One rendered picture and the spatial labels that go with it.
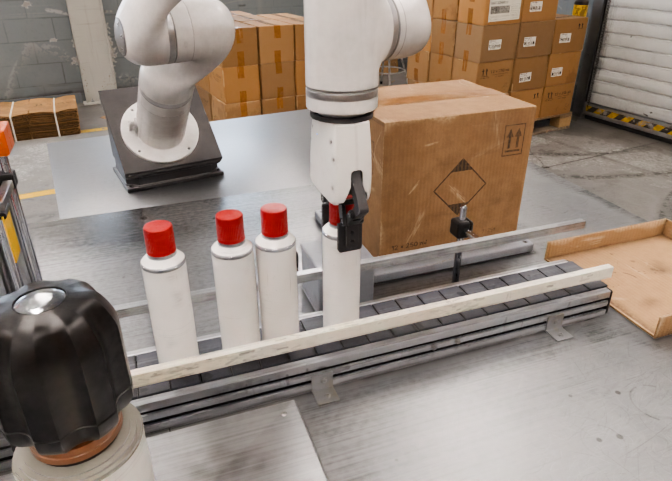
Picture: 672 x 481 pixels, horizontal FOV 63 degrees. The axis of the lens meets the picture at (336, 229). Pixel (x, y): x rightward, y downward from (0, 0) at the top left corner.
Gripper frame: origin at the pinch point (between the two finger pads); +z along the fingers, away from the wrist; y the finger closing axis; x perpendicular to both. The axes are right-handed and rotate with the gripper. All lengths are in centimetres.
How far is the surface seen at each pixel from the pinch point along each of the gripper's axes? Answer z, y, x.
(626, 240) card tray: 21, -12, 67
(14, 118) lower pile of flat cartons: 88, -424, -113
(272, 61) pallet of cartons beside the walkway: 40, -333, 74
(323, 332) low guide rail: 12.8, 4.4, -4.1
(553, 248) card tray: 19, -12, 48
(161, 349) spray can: 11.8, 1.8, -24.5
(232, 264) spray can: 1.2, 2.4, -14.8
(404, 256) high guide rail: 8.3, -3.1, 11.2
